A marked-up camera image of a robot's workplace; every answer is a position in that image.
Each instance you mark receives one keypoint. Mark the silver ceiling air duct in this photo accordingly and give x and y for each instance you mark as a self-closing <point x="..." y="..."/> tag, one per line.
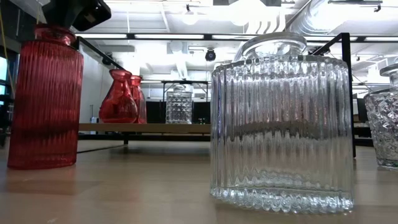
<point x="308" y="21"/>

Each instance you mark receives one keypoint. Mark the black round rig camera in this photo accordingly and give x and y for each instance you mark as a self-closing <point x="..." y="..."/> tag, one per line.
<point x="210" y="55"/>

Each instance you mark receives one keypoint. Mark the red bulbous ribbed glass vase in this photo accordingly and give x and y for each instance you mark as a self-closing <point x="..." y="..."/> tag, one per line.
<point x="118" y="105"/>

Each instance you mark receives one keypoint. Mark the large glass window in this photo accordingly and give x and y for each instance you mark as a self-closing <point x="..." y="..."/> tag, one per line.
<point x="3" y="68"/>

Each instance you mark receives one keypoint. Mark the clear large ribbed glass vase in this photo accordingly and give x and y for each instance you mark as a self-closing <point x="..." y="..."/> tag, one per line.
<point x="281" y="130"/>

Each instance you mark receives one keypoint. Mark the red ribbed cylinder glass vase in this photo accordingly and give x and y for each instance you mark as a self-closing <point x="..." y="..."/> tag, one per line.
<point x="46" y="109"/>

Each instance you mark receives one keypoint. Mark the clear studded square glass vase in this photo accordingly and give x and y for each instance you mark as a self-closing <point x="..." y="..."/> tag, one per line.
<point x="178" y="107"/>

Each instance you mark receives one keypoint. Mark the black rectangular panel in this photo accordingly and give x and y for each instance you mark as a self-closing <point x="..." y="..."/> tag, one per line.
<point x="201" y="112"/>

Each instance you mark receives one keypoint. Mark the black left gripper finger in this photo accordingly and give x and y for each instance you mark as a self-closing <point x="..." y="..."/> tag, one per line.
<point x="51" y="14"/>
<point x="66" y="14"/>

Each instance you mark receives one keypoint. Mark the clear faceted wide glass vase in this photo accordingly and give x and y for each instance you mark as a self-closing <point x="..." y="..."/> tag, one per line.
<point x="384" y="124"/>

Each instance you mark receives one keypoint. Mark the long white light bar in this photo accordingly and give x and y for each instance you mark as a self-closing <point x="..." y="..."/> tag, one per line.
<point x="206" y="36"/>

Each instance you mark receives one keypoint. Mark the wooden shelf with black frame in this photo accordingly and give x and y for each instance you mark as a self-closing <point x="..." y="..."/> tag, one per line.
<point x="140" y="128"/>

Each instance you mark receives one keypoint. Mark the red cone-shaped glass vase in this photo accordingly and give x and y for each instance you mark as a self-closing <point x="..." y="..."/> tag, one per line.
<point x="141" y="105"/>

